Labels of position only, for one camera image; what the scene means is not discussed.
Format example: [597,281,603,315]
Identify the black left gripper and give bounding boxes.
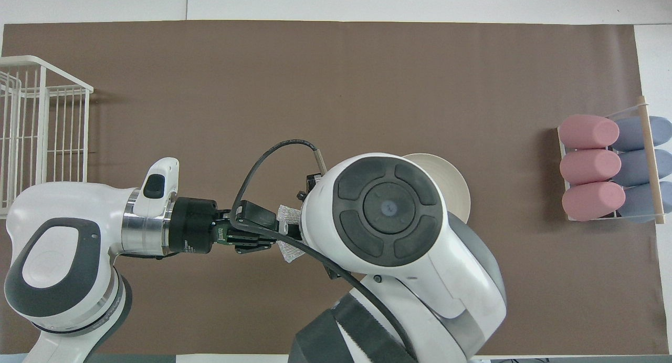
[214,200,278,254]

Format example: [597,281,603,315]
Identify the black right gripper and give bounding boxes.
[297,171,322,201]

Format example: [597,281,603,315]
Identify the clear plastic bag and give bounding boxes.
[276,203,307,264]

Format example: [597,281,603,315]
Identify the cream round plate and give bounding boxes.
[403,153,471,224]

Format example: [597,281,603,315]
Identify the brown paper table mat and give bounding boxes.
[0,19,670,356]

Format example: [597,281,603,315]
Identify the pink plastic cup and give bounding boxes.
[562,181,626,222]
[560,149,622,185]
[559,115,620,150]

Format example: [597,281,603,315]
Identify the blue plastic cup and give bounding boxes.
[612,149,672,187]
[619,181,672,225]
[613,116,672,152]

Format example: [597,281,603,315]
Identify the cup rack with wooden rod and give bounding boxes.
[556,95,666,225]

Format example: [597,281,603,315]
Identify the white wire dish rack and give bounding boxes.
[0,55,94,220]

